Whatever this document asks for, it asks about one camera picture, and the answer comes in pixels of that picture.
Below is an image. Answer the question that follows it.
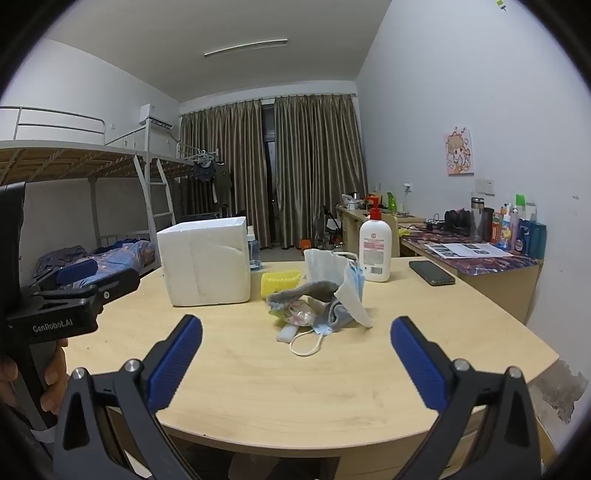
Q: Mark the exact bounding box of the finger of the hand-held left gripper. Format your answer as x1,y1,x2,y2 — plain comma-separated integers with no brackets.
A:
32,268,140,309
33,258,99,292

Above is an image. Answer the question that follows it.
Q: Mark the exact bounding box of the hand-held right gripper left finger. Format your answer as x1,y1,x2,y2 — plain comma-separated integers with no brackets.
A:
51,315,204,480

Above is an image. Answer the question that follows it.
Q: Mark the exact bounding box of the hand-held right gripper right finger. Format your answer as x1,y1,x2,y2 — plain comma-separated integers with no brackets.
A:
390,316,543,480

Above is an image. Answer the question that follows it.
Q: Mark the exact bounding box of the white foam box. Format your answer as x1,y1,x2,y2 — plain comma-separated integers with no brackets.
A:
156,216,252,308

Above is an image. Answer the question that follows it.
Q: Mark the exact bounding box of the grey sock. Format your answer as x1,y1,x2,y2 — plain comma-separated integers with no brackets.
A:
322,300,360,332
266,279,340,311

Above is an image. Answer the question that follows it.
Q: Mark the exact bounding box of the floral tissue packet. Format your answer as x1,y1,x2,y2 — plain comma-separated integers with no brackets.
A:
270,298,320,326

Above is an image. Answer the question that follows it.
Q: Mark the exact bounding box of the yellow foam net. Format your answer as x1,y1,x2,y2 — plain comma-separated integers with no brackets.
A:
261,270,302,298

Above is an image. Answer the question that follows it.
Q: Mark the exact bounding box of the person's left hand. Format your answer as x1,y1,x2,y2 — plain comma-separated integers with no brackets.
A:
0,338,71,416

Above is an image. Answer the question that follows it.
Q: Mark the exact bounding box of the blue orange plaid blanket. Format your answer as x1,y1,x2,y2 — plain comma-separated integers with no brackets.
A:
36,239,160,280

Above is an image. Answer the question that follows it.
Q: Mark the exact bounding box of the black smartphone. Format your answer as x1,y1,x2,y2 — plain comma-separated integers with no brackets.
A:
409,260,456,287

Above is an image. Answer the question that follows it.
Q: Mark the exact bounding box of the metal bed ladder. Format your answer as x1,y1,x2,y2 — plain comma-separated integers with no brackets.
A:
134,154,176,232

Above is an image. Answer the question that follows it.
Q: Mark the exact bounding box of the light wooden desk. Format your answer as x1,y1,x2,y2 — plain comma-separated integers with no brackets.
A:
399,224,543,324
335,205,426,259

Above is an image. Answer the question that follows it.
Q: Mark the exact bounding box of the patterned desk mat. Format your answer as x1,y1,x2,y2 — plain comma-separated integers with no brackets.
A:
401,224,541,278

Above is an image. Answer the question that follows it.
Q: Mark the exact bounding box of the metal bunk bed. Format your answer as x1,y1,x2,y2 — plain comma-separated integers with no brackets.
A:
0,106,160,280
104,124,232,222

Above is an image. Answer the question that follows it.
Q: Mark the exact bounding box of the white lotion pump bottle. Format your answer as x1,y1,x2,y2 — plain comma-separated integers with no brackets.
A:
359,203,393,283

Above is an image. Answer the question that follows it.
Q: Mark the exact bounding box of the white printed paper sheet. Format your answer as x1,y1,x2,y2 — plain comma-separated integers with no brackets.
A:
425,241,513,259

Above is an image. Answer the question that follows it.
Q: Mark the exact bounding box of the small clear spray bottle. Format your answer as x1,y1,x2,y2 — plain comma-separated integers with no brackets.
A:
246,226,264,271

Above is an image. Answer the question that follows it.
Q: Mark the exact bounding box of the olive hanging shirt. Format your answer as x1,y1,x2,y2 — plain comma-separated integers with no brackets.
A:
213,164,232,207

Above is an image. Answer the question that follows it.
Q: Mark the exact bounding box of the brown curtain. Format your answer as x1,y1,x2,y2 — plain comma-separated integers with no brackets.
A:
179,99,269,247
273,93,369,250

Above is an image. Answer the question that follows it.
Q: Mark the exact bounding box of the white air conditioner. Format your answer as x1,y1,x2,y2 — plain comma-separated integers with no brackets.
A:
140,104,175,130

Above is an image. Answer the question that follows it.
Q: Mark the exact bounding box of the white bottle green cap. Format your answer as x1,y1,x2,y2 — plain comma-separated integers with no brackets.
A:
514,194,539,222

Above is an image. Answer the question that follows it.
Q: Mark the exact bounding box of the ceiling tube light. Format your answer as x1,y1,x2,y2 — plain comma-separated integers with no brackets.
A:
204,39,288,58

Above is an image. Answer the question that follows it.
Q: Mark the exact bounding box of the pink cartoon wall poster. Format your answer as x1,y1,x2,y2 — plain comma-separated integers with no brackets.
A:
444,128,475,176

